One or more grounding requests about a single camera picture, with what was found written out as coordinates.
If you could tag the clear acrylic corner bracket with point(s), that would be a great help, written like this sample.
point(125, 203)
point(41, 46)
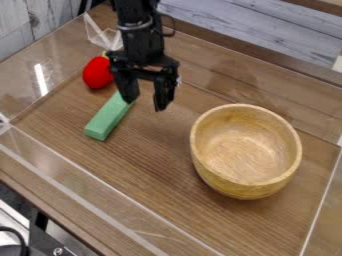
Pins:
point(108, 39)

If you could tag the green rectangular block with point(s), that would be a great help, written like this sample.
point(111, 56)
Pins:
point(107, 117)

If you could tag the red plush strawberry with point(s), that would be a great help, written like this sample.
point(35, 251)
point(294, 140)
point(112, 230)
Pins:
point(96, 74)

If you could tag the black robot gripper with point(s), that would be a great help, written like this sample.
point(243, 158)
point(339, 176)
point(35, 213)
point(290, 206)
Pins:
point(143, 60)

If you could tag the clear acrylic tray wall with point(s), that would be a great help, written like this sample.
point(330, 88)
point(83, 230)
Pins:
point(104, 218)

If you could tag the light wooden bowl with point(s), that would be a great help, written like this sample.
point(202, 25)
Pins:
point(246, 150)

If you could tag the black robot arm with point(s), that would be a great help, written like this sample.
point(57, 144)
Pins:
point(136, 12)

